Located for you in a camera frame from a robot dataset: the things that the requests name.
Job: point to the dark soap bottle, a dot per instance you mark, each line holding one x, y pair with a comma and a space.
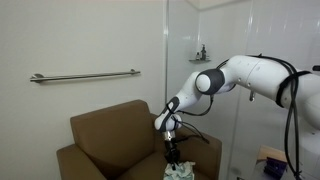
203, 52

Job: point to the glass corner shower shelf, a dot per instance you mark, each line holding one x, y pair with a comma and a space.
199, 61

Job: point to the chrome shower door handle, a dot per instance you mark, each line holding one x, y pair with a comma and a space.
252, 96

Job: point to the blue purple object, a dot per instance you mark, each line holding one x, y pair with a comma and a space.
275, 168

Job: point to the tan cardboard box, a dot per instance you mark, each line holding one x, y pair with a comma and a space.
269, 152

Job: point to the brown armchair sofa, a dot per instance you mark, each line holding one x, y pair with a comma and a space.
114, 143

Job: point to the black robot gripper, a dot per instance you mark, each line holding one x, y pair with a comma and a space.
172, 154

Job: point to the chrome wall towel bar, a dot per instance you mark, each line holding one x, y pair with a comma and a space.
39, 78

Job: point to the white blue patterned towel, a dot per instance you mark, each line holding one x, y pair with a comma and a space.
181, 171

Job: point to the glass shower door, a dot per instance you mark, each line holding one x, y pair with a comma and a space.
285, 29

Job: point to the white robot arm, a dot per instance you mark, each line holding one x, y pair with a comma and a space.
258, 74

